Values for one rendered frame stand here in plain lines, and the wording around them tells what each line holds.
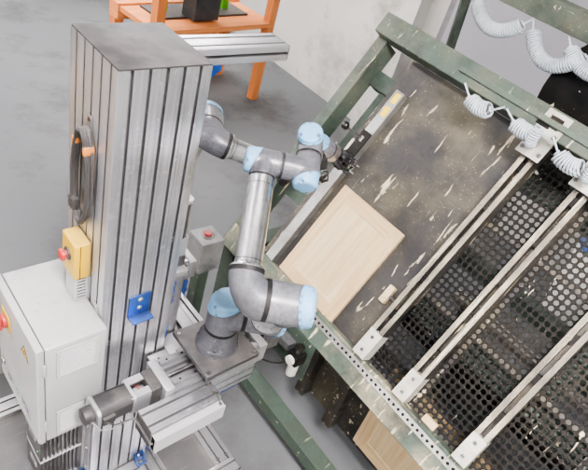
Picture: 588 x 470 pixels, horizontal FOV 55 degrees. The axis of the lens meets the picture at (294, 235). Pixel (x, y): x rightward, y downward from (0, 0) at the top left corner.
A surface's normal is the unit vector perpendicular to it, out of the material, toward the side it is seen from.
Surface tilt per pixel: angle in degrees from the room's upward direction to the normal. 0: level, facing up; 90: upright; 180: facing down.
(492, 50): 90
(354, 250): 58
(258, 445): 0
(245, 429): 0
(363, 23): 90
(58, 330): 0
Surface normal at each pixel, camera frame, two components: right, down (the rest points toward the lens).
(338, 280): -0.51, -0.21
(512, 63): -0.74, 0.24
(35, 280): 0.26, -0.76
